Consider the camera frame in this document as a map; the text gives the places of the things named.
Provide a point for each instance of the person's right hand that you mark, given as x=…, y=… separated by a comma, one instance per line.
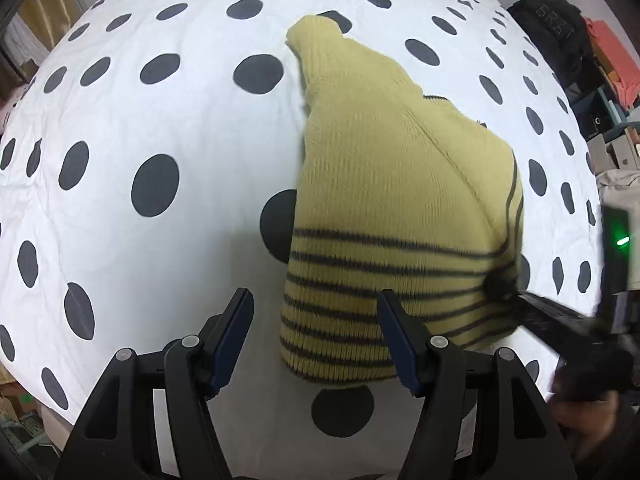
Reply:
x=595, y=425

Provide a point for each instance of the white polka dot bed sheet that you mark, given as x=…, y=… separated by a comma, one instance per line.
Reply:
x=150, y=285

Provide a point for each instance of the black backpack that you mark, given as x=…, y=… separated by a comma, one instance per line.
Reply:
x=555, y=35

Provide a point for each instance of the cardboard boxes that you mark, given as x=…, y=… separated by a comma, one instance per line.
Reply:
x=17, y=405

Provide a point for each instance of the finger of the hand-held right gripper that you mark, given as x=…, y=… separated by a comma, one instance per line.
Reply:
x=540, y=310

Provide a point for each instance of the coral cloth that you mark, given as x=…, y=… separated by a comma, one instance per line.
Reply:
x=617, y=70

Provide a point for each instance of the grey storage boxes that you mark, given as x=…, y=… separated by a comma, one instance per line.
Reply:
x=607, y=130

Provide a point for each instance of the yellow striped knit sweater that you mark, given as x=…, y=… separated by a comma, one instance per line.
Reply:
x=400, y=185

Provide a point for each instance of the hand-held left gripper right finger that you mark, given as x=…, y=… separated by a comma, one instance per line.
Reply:
x=400, y=345

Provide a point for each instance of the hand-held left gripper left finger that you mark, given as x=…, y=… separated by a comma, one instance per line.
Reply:
x=230, y=345

